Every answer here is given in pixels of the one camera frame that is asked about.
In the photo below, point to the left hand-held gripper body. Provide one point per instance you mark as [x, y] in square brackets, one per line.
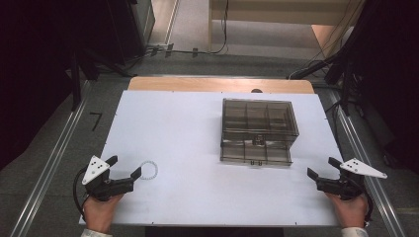
[108, 187]

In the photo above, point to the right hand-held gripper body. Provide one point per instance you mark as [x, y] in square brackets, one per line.
[346, 182]

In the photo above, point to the person's right hand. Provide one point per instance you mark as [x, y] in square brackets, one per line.
[351, 210]

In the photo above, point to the aluminium floor rail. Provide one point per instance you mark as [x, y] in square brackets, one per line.
[372, 187]
[49, 171]

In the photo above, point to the black round knob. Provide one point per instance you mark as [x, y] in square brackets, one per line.
[256, 90]

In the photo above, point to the white board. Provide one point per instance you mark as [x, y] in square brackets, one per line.
[197, 164]

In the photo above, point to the wooden table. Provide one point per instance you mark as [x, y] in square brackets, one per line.
[197, 84]

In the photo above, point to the person's left hand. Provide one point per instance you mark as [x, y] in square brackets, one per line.
[100, 212]

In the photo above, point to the beige wooden shelf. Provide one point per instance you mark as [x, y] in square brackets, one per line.
[273, 10]

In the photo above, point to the smoky transparent drawer box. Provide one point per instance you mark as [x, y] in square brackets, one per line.
[258, 130]

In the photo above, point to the dark cabinet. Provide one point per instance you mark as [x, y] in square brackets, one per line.
[131, 29]

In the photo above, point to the black curtain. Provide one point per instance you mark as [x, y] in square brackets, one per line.
[392, 82]
[33, 65]

